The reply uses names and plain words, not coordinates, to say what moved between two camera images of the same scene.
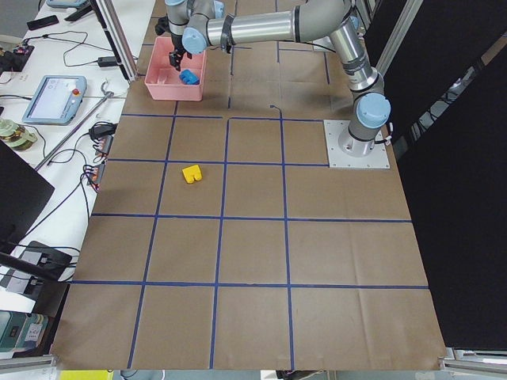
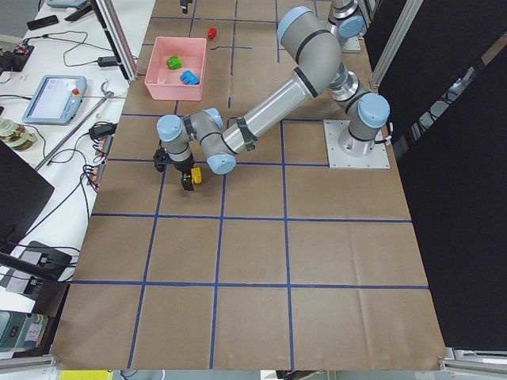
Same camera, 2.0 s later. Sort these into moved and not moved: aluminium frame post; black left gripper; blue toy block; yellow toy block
Moved: black left gripper
Not moved: blue toy block; yellow toy block; aluminium frame post
